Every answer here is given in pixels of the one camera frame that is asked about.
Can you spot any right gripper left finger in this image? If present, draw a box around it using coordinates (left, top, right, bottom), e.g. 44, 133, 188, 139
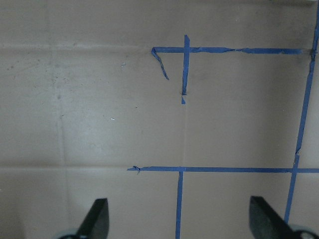
75, 198, 109, 239

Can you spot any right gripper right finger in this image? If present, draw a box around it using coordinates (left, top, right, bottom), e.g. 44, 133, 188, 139
249, 196, 299, 239

